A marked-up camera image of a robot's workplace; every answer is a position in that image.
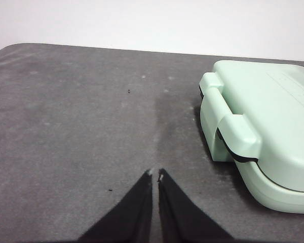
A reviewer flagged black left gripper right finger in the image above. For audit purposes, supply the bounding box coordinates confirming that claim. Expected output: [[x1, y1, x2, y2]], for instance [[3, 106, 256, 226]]
[[158, 168, 236, 243]]

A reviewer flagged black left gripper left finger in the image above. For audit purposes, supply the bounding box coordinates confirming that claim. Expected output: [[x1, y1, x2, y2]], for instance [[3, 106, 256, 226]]
[[77, 168, 153, 243]]

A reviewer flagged mint green appliance base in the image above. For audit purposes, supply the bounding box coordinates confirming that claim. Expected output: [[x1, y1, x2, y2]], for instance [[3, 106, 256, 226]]
[[199, 93, 304, 215]]

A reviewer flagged mint green griddle cover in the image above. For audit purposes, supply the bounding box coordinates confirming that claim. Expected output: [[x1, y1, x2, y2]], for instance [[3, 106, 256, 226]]
[[199, 60, 304, 193]]

